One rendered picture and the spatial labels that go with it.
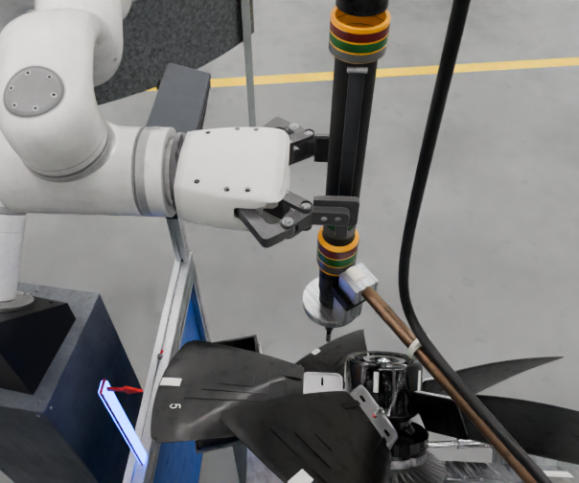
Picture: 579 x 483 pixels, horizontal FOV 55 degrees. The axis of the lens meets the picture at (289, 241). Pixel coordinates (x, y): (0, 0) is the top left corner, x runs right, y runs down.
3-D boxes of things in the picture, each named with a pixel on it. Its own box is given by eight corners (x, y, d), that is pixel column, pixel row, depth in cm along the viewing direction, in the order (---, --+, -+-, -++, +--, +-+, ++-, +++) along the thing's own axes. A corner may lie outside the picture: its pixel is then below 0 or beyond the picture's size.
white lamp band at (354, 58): (398, 53, 42) (399, 44, 41) (351, 70, 40) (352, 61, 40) (362, 28, 44) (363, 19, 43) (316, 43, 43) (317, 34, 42)
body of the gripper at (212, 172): (184, 166, 59) (290, 170, 58) (165, 240, 52) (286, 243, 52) (173, 106, 53) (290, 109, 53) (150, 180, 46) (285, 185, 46)
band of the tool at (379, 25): (397, 56, 42) (403, 19, 40) (350, 73, 40) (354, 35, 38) (362, 32, 44) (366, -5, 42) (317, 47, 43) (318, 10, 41)
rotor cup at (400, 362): (347, 418, 97) (350, 342, 97) (432, 430, 92) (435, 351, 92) (323, 444, 83) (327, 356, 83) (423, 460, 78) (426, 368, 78)
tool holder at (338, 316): (382, 323, 66) (394, 272, 59) (334, 351, 64) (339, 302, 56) (338, 271, 71) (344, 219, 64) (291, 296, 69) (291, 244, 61)
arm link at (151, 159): (164, 172, 59) (193, 172, 59) (146, 235, 53) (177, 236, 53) (149, 104, 52) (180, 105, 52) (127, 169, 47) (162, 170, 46)
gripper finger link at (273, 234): (228, 187, 52) (288, 183, 52) (230, 250, 47) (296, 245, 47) (227, 177, 51) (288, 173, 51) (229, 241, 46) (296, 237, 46)
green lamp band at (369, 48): (400, 43, 41) (401, 34, 40) (352, 60, 40) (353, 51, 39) (363, 18, 43) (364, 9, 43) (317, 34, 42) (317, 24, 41)
